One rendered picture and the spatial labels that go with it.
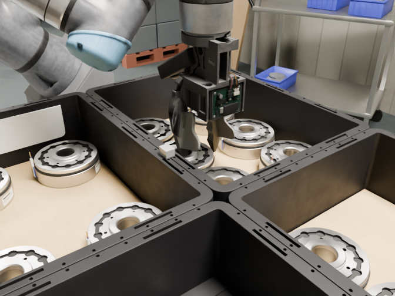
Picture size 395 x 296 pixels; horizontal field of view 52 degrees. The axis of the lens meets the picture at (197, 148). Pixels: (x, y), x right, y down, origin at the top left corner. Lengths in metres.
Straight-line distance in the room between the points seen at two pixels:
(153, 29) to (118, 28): 3.34
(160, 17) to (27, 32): 3.03
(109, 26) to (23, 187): 0.30
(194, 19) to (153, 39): 3.37
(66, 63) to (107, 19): 0.44
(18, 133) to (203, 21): 0.37
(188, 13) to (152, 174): 0.22
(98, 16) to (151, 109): 0.32
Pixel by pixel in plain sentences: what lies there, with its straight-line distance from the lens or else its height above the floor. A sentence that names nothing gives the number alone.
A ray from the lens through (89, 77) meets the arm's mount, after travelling 0.97.
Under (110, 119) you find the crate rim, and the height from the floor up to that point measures 0.93.
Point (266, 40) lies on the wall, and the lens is 3.72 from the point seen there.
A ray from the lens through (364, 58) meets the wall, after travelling 3.17.
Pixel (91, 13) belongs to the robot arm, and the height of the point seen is 1.10.
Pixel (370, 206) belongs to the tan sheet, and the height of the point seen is 0.83.
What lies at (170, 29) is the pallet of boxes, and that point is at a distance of 4.01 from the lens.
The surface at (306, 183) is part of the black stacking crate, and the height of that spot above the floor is 0.90.
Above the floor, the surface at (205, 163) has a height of 0.86.
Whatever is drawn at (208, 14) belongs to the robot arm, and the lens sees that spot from 0.55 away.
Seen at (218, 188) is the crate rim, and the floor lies 0.93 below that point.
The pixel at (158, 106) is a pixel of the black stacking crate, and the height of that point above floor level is 0.86.
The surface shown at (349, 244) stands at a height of 0.86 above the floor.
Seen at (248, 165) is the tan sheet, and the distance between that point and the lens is 0.70.
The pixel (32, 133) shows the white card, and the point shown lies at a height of 0.88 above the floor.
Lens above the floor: 1.20
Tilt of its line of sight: 30 degrees down
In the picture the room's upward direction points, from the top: straight up
